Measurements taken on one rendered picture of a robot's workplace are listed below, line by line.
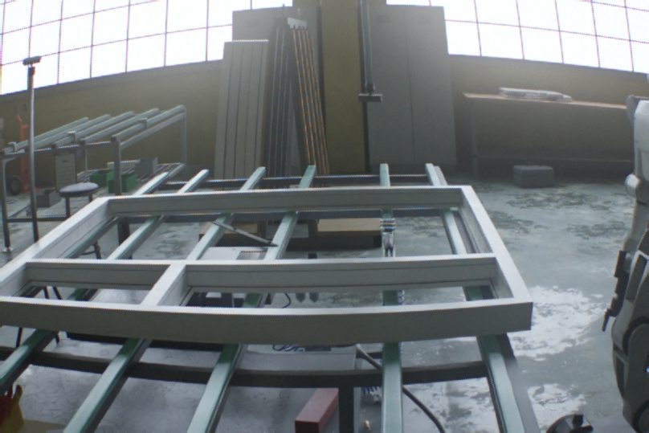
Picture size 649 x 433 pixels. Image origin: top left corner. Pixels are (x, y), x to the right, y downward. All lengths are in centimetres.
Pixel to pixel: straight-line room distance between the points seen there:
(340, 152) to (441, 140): 110
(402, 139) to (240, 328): 766
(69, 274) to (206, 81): 777
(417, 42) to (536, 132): 187
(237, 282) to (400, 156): 727
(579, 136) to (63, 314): 879
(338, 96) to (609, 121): 351
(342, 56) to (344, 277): 731
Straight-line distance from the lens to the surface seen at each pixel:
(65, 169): 665
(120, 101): 1037
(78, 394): 235
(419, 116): 945
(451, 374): 183
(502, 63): 990
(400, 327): 187
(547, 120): 1015
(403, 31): 940
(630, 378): 263
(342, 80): 950
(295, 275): 228
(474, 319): 188
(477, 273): 229
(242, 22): 951
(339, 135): 956
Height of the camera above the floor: 150
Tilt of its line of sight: 12 degrees down
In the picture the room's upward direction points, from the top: 2 degrees counter-clockwise
